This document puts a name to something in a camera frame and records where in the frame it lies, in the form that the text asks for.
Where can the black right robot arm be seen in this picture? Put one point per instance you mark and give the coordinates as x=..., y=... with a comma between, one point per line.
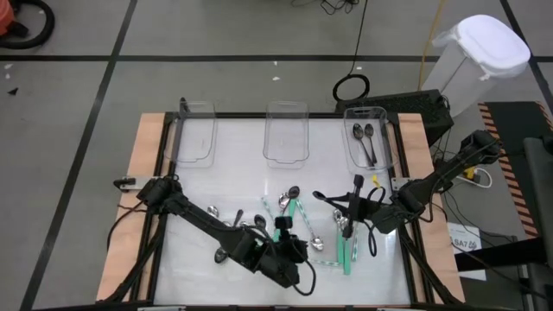
x=432, y=181

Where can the black floor scrap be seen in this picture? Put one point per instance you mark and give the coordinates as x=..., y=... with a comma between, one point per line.
x=13, y=91

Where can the black perforated computer case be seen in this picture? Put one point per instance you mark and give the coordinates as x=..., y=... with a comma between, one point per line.
x=410, y=105

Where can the black hazard striped platform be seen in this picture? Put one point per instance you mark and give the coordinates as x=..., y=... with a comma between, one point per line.
x=518, y=121

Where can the orange vacuum cleaner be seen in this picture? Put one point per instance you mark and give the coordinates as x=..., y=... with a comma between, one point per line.
x=5, y=19

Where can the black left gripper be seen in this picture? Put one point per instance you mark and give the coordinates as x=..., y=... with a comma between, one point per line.
x=276, y=263

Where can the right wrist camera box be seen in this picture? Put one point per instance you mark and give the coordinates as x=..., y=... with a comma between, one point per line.
x=359, y=180

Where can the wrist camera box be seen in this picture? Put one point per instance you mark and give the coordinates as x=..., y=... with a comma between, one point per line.
x=359, y=180
x=283, y=223

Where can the white lidded trash bin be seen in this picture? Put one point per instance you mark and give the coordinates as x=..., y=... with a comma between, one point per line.
x=488, y=43

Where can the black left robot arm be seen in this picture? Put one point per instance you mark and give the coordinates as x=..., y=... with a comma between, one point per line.
x=203, y=216

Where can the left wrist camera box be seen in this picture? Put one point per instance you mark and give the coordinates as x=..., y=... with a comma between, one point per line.
x=283, y=223

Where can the black floor beam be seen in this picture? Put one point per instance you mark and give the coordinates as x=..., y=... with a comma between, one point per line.
x=501, y=259

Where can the white paper label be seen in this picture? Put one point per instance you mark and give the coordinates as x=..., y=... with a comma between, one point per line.
x=464, y=235

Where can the black aluminium table frame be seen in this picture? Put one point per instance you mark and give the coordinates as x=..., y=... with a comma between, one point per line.
x=281, y=115

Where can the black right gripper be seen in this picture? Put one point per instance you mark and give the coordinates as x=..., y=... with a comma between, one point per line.
x=355, y=209

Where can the clear plastic bin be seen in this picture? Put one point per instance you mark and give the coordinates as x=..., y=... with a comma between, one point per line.
x=286, y=138
x=382, y=147
x=194, y=138

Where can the black metal spoon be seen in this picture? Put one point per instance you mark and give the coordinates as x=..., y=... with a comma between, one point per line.
x=369, y=130
x=238, y=214
x=319, y=195
x=220, y=255
x=358, y=131

